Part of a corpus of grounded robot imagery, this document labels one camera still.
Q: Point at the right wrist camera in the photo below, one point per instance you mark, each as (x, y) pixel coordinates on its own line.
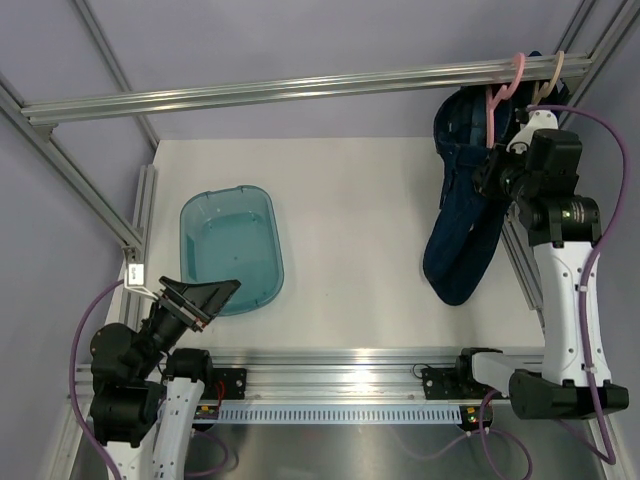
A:
(537, 120)

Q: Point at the teal plastic basin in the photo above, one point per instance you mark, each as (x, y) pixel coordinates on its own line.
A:
(232, 234)

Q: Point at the aluminium hanging rail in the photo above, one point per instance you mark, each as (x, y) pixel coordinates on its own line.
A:
(241, 94)

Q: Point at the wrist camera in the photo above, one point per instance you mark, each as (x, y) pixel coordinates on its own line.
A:
(537, 120)
(135, 281)

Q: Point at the beige wooden hanger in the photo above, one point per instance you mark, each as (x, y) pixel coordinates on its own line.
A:
(543, 89)

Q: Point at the slotted cable duct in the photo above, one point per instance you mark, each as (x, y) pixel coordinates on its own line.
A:
(407, 414)

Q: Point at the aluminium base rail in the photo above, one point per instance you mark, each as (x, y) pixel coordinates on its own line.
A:
(334, 376)

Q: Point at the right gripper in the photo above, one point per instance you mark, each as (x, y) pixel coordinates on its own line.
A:
(485, 177)

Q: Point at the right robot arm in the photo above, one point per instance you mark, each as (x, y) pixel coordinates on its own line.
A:
(537, 171)

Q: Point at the dark denim skirt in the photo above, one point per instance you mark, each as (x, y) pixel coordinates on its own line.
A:
(468, 226)

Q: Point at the pink plastic hanger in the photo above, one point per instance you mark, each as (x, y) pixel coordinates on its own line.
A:
(505, 92)

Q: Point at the left aluminium frame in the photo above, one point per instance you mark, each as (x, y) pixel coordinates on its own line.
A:
(133, 236)

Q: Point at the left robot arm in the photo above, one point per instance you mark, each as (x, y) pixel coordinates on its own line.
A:
(148, 392)

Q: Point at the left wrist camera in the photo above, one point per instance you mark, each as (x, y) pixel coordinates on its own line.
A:
(135, 281)

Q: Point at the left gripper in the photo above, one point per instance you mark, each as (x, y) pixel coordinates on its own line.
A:
(202, 298)

